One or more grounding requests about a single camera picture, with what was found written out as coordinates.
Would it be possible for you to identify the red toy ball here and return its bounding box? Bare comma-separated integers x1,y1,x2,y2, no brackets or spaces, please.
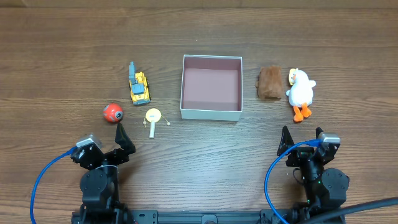
103,103,124,123

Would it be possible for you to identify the yellow rattle drum toy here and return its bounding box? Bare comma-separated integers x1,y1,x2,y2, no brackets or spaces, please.
142,108,171,139

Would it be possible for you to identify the white plush duck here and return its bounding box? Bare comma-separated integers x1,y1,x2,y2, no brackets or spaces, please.
286,68,316,123

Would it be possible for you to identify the yellow toy excavator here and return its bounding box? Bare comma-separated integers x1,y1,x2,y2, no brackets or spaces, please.
129,62,151,105

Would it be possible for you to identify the brown plush block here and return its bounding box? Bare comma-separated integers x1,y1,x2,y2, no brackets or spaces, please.
255,65,284,100

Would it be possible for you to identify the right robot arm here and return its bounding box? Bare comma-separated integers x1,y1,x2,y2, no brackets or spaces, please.
285,128,349,223

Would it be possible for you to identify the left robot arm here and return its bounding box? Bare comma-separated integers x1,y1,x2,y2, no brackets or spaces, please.
70,123,136,223

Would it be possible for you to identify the white box pink inside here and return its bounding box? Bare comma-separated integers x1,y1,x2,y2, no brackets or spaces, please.
180,55,243,121

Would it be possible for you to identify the right blue cable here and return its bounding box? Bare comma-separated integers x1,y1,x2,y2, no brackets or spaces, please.
264,139,323,224

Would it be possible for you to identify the blue cable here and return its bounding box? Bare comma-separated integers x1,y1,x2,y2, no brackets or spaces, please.
264,139,323,224
29,146,78,224

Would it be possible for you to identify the left blue cable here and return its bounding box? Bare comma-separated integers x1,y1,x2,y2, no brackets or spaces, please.
29,146,78,224

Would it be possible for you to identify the thick black cable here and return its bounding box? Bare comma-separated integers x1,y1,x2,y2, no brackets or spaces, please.
300,196,398,224

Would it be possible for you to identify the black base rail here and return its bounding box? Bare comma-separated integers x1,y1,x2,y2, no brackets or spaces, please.
70,209,346,224

